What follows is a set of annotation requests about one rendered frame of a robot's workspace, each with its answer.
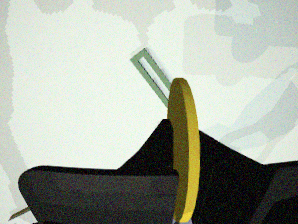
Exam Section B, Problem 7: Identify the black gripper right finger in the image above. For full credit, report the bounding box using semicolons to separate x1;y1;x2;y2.
190;129;298;224

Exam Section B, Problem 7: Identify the gold coin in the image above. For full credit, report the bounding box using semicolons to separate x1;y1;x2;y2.
166;77;201;222

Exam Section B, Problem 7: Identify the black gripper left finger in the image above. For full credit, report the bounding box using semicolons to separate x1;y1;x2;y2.
17;119;180;224

